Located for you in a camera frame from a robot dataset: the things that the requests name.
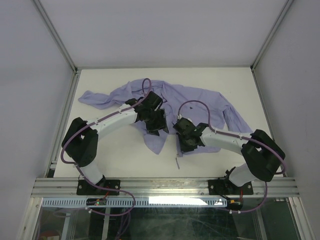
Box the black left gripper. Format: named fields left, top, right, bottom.
left=145, top=109, right=168, bottom=137

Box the lilac zip-up jacket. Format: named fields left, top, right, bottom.
left=78, top=78, right=253, bottom=170

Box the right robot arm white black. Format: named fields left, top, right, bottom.
left=173, top=117, right=286, bottom=194

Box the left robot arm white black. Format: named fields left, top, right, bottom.
left=60, top=91, right=169, bottom=195

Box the black orange power connector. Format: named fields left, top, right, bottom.
left=226, top=199, right=243, bottom=211

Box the small black circuit board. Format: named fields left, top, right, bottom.
left=86, top=198, right=108, bottom=206

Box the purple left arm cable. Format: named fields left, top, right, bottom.
left=61, top=77, right=162, bottom=216

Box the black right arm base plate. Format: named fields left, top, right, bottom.
left=207, top=178, right=254, bottom=196

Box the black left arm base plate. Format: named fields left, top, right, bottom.
left=76, top=179, right=121, bottom=196

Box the right aluminium side rail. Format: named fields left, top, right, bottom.
left=251, top=69, right=287, bottom=177

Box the aluminium side rail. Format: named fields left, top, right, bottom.
left=43, top=69, right=81, bottom=178
left=251, top=69, right=287, bottom=177

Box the aluminium front frame rail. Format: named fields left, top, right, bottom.
left=31, top=177, right=300, bottom=198

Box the left aluminium side rail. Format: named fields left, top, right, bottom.
left=43, top=69, right=81, bottom=178

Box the grey slotted cable duct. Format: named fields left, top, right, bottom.
left=42, top=196, right=227, bottom=208

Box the left aluminium corner post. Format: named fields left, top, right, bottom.
left=31, top=0, right=78, bottom=72

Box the aluminium corner post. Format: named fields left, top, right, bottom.
left=31, top=0, right=78, bottom=72
left=250, top=0, right=295, bottom=72

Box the right aluminium corner post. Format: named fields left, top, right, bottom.
left=250, top=0, right=295, bottom=72

